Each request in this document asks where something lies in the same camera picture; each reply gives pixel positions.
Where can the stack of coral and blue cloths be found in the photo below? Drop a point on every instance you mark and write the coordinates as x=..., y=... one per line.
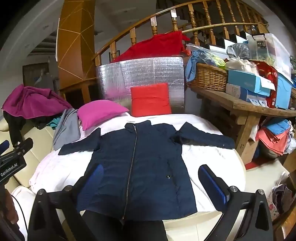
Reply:
x=274, y=139

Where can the white and pink fleece blanket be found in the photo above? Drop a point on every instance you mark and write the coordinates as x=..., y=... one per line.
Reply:
x=203, y=162

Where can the person's left forearm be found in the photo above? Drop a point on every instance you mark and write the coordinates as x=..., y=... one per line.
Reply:
x=8, y=215

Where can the navy blue zip jacket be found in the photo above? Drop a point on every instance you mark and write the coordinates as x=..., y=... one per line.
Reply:
x=148, y=166

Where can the light blue plastic bin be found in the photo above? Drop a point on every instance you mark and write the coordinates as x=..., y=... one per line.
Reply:
x=284, y=92

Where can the wicker basket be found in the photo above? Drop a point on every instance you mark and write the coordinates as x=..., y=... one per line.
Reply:
x=208, y=77

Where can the floral cloth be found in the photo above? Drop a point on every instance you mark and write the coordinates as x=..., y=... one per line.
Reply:
x=281, y=201

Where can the silver foil insulation board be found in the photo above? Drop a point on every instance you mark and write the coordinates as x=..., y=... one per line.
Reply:
x=143, y=71

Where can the wooden stair railing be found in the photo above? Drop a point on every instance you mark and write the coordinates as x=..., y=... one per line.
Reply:
x=208, y=16

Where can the blue cardboard box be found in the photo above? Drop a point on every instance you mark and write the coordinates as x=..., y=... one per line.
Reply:
x=247, y=81

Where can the orange wooden pillar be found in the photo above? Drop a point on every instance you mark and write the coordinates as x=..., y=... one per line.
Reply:
x=76, y=41

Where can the white cardboard box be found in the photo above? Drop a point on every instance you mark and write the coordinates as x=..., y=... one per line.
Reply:
x=238, y=93

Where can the grey garment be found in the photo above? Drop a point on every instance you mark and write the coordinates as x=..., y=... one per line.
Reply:
x=67, y=129

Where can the red cloth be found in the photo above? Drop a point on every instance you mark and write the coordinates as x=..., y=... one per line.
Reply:
x=152, y=46

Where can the teal cloth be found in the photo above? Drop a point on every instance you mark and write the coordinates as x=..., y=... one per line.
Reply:
x=54, y=124

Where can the magenta garment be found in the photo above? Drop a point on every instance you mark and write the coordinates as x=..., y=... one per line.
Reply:
x=32, y=102

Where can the red gift box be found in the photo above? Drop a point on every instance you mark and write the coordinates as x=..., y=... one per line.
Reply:
x=269, y=74

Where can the plastic bag with grey contents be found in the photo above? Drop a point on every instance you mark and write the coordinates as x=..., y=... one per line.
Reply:
x=239, y=51

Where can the brown cardboard box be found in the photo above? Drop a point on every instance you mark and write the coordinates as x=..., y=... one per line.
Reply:
x=249, y=150

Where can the person's legs in black pants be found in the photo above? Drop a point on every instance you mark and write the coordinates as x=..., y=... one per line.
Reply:
x=124, y=229

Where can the magenta pillow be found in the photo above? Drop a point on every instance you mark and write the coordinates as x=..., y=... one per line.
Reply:
x=99, y=113

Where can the black garment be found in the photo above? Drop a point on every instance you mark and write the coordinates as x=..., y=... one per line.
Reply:
x=16, y=129

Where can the red pillow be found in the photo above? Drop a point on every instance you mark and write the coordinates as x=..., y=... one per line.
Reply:
x=150, y=99

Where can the cream leather sofa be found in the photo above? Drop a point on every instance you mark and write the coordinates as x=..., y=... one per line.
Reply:
x=34, y=141

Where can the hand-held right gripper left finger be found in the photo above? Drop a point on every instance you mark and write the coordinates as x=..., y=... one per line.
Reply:
x=96, y=176

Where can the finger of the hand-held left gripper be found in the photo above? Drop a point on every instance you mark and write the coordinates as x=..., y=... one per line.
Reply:
x=4, y=146
x=24, y=144

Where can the white plastic bag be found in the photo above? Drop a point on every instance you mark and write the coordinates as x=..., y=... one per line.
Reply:
x=241, y=66

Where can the wooden table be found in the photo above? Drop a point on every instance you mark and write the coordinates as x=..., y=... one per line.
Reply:
x=245, y=109

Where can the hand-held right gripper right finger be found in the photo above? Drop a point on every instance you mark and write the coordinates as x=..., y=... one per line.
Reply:
x=214, y=185

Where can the blue cloth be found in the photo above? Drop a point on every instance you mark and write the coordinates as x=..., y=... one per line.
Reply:
x=194, y=62

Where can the clear plastic storage bin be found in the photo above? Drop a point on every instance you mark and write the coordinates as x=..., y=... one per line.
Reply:
x=270, y=51

